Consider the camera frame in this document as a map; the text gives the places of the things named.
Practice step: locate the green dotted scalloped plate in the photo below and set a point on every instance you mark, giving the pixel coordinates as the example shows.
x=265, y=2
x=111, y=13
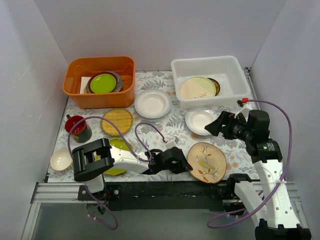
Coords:
x=117, y=143

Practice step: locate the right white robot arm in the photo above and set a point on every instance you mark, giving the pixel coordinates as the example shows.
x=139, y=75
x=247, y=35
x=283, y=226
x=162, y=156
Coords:
x=272, y=214

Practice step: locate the cream plate with bird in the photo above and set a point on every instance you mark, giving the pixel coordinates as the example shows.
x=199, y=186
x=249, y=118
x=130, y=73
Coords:
x=209, y=164

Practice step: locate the round bamboo mat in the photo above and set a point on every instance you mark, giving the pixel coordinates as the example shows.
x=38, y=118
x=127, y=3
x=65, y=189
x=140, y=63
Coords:
x=122, y=119

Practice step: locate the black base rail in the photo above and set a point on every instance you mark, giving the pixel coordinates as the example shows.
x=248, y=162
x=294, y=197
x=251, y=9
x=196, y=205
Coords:
x=168, y=195

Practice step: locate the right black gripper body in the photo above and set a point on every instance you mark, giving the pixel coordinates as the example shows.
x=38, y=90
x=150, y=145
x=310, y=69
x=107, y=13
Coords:
x=225, y=127

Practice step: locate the white deep plate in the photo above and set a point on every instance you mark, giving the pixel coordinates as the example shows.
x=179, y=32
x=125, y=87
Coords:
x=198, y=117
x=153, y=103

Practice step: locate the white plastic bin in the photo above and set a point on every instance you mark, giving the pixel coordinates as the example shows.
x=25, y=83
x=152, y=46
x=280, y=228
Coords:
x=226, y=70

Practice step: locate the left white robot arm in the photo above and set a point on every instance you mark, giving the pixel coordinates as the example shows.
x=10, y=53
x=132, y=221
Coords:
x=93, y=159

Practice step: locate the black mug red inside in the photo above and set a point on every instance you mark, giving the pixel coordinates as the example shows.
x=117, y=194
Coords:
x=82, y=132

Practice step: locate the white card in bin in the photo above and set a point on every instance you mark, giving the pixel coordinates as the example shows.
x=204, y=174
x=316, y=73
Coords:
x=83, y=84

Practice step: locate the lime green round plate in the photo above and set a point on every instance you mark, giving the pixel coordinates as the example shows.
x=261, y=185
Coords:
x=103, y=83

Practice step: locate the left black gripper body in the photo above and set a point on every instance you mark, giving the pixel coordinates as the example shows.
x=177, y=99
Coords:
x=176, y=160

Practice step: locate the cream plate with twig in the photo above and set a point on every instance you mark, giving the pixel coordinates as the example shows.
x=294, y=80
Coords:
x=197, y=87

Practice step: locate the orange plastic bin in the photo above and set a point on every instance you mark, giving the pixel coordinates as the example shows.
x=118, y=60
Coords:
x=125, y=66

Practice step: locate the stack of dark plates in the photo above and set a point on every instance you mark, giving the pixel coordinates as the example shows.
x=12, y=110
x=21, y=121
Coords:
x=119, y=84

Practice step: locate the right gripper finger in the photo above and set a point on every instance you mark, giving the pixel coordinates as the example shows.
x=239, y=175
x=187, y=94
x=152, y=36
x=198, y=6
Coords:
x=227, y=118
x=215, y=127

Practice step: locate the yellow black patterned plate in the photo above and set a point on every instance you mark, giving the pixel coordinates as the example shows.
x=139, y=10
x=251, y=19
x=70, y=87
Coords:
x=217, y=86

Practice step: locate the small cream dish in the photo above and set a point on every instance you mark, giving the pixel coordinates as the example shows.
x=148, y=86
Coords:
x=61, y=160

